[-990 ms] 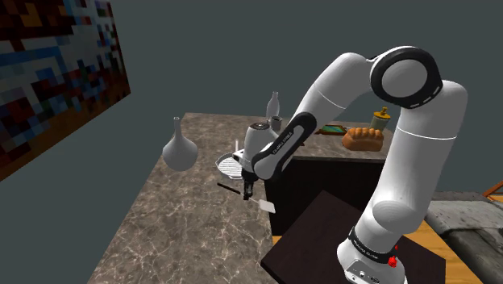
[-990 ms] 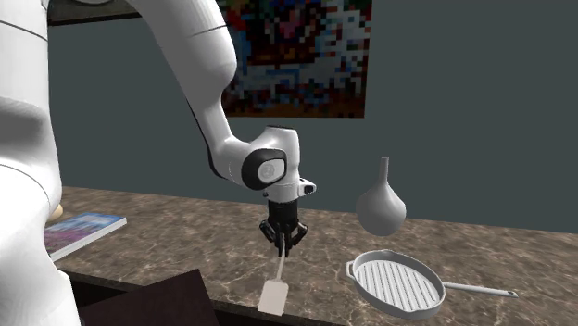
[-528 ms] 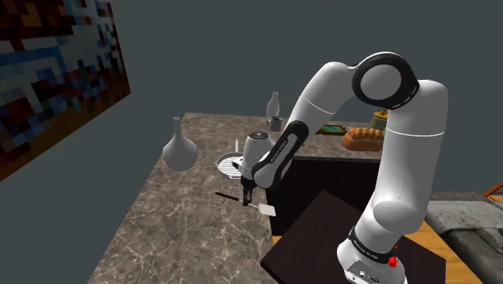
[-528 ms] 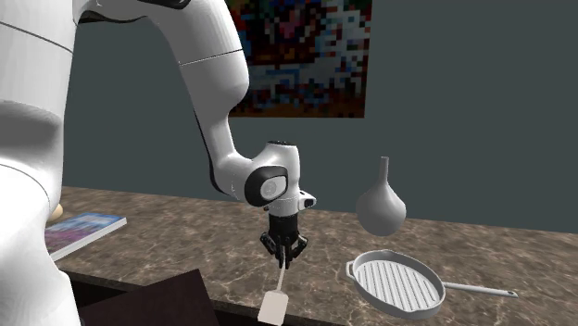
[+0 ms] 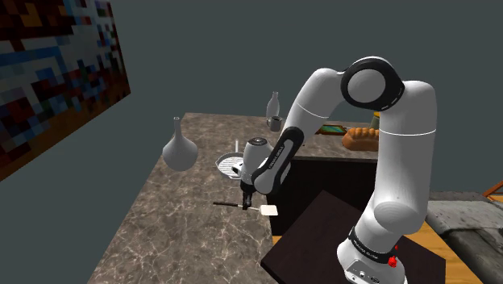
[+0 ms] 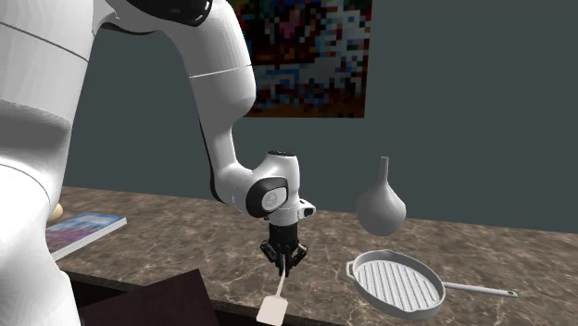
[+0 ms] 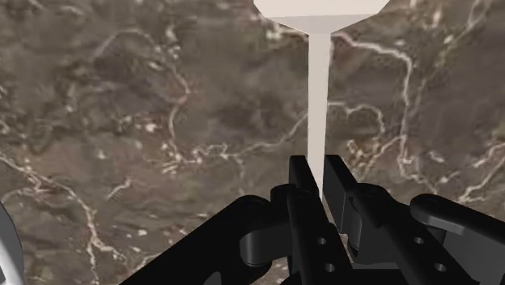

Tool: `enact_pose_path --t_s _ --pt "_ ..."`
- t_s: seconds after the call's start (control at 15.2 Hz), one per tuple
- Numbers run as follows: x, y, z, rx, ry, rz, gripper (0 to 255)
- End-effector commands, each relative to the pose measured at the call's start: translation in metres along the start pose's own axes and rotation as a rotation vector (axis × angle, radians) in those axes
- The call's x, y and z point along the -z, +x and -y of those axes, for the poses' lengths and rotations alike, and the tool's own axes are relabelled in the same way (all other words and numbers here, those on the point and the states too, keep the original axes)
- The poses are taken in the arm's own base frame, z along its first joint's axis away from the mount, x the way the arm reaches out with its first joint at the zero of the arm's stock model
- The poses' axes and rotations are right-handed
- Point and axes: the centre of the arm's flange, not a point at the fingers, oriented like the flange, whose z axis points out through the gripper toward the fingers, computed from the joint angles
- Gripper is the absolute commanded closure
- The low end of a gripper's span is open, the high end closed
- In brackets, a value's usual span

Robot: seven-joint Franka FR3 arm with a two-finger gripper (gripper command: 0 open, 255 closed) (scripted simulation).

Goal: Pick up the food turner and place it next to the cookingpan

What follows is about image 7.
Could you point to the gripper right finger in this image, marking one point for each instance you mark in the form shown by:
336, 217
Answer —
378, 221

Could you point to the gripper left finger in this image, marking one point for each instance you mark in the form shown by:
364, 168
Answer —
303, 221

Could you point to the white spatula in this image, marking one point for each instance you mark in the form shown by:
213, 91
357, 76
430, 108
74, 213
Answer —
317, 98

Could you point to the grey white rounded object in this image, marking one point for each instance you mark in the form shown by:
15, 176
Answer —
8, 252

